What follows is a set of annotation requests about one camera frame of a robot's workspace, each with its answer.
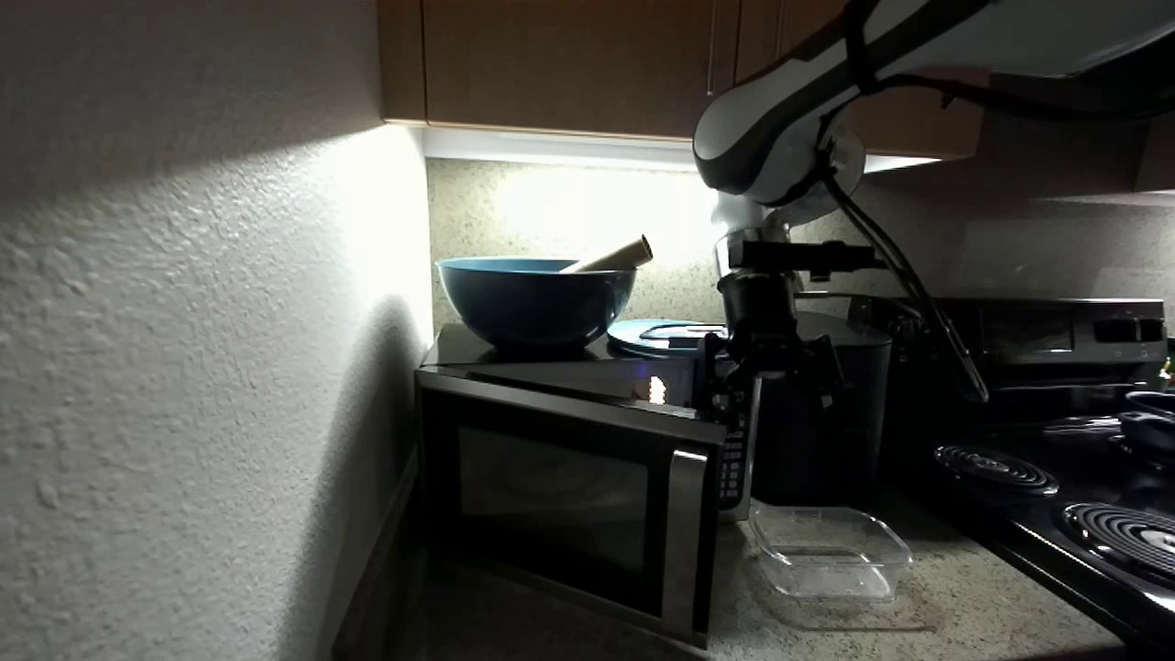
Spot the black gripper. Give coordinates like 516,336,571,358
696,271,849,428

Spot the clear plastic lunch box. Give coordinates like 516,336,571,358
735,500,941,636

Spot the black air fryer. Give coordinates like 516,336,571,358
744,310,894,512

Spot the round blue white lid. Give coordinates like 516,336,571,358
606,318,735,360

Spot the wooden pestle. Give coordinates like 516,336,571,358
559,234,657,281

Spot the black coil stove burner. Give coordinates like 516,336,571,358
932,440,1060,500
1060,500,1175,586

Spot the blue mixing bowl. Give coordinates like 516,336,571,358
434,253,640,360

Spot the black electric stove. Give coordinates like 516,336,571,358
893,296,1175,655

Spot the wooden cabinet door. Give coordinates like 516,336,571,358
418,0,744,139
730,0,987,162

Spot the wooden upper cabinet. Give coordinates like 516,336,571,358
373,0,995,162

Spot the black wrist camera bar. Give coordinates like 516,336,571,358
728,234,888,276

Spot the metal cabinet door handle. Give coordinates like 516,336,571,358
700,0,722,105

